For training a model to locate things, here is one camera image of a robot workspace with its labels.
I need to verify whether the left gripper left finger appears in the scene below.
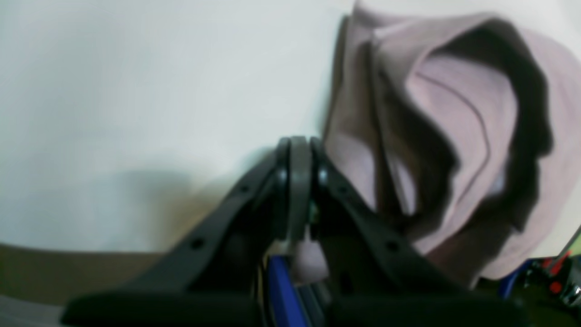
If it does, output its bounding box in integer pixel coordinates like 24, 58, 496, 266
61, 137, 302, 327

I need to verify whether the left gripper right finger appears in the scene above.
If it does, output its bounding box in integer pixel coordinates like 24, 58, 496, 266
309, 138, 527, 327

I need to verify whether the mauve pink t-shirt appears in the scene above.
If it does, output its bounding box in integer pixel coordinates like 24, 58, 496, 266
325, 0, 580, 287

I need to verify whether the blue plastic mount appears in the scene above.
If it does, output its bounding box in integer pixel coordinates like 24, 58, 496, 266
267, 255, 311, 327

